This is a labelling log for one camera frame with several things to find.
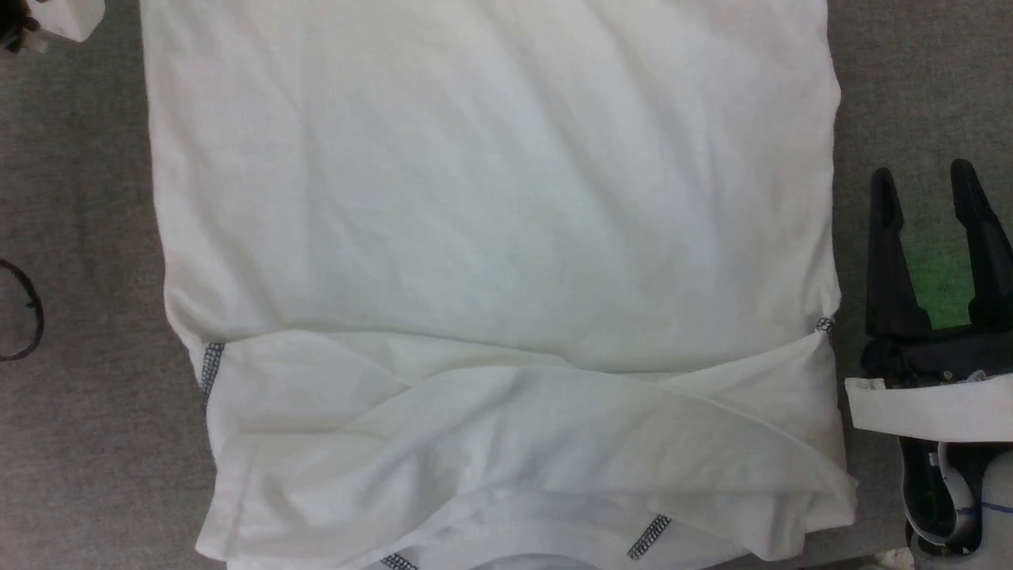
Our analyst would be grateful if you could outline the white T-shirt with grey stitching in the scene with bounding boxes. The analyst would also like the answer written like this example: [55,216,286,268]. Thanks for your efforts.
[141,0,860,570]

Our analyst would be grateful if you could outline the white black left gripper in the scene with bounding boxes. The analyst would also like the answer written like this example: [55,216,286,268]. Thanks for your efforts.
[0,0,106,55]

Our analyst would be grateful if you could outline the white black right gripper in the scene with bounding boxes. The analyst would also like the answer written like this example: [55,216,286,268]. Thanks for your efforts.
[844,158,1013,443]

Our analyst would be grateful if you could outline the grey fabric sofa surface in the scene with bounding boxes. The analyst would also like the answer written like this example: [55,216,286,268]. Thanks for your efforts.
[0,0,1013,570]

